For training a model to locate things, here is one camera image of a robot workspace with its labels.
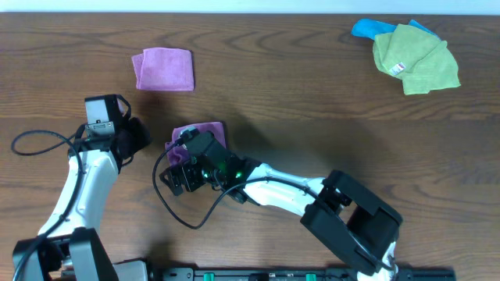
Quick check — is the purple cloth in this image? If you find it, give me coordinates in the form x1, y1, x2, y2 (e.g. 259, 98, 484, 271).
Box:
165, 122, 227, 165
131, 48, 195, 91

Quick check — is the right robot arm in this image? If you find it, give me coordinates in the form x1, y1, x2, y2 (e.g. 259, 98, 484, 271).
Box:
152, 157, 402, 280

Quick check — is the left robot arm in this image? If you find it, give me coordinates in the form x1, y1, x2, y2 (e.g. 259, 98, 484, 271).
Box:
12, 94, 151, 280

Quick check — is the folded purple cloth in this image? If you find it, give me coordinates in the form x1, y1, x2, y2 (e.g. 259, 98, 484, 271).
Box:
131, 48, 195, 91

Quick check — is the blue cloth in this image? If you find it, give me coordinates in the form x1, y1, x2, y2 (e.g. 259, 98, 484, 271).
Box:
351, 19, 441, 42

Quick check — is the green cloth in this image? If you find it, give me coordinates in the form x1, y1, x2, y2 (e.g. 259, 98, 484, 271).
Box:
373, 24, 461, 95

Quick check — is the right black cable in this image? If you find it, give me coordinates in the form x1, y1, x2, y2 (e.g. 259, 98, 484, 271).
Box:
152, 138, 395, 272

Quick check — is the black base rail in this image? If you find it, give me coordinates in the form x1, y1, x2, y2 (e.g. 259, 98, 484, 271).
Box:
149, 267, 456, 281

